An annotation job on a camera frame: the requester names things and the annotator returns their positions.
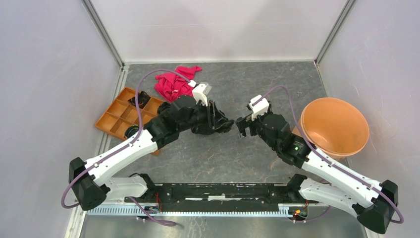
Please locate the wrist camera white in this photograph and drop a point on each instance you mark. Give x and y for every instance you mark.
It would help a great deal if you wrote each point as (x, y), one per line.
(200, 93)
(258, 106)

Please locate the aluminium corner post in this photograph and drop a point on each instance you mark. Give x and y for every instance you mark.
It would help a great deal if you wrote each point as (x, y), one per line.
(102, 31)
(347, 8)

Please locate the black plastic trash bag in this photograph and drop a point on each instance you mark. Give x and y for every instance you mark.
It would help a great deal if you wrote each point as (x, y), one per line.
(202, 127)

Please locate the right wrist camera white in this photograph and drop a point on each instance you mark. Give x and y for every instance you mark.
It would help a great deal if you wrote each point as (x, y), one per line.
(258, 106)

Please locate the black bag roll back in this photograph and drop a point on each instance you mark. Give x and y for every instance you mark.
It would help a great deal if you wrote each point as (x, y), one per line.
(142, 99)

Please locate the right aluminium corner post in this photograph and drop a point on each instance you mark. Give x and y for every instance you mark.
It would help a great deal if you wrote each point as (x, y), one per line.
(347, 8)

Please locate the black bag roll middle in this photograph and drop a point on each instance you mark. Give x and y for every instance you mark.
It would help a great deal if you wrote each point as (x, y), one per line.
(163, 108)

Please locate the left aluminium corner post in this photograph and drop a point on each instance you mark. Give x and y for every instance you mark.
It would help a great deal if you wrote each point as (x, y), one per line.
(102, 31)

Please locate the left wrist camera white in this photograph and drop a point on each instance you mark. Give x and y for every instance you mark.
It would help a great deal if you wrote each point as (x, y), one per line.
(200, 93)

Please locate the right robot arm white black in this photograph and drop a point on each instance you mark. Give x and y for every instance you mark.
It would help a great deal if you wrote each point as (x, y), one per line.
(373, 203)

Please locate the white slotted cable duct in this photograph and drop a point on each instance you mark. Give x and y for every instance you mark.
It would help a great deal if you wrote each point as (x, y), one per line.
(134, 210)

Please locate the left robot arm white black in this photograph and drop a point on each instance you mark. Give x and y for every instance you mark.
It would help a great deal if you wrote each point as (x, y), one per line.
(90, 180)

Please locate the crumpled red cloth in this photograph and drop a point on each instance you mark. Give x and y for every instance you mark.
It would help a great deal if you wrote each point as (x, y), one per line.
(171, 86)

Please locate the orange trash bin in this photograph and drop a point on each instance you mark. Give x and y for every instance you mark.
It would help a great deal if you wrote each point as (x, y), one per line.
(334, 126)

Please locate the black bag roll front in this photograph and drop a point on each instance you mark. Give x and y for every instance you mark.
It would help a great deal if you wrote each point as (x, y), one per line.
(131, 131)

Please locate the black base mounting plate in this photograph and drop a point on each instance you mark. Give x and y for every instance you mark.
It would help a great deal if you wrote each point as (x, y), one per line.
(222, 197)

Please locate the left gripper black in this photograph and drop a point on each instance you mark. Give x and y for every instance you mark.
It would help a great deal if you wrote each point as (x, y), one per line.
(215, 117)

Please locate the orange compartment tray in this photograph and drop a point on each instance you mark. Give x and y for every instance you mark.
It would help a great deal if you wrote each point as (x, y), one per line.
(120, 115)

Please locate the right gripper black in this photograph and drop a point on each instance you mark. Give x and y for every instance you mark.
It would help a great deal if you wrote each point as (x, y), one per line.
(243, 123)

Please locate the black bag roll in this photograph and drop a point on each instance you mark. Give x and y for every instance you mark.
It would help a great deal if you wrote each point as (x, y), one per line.
(142, 99)
(131, 131)
(163, 108)

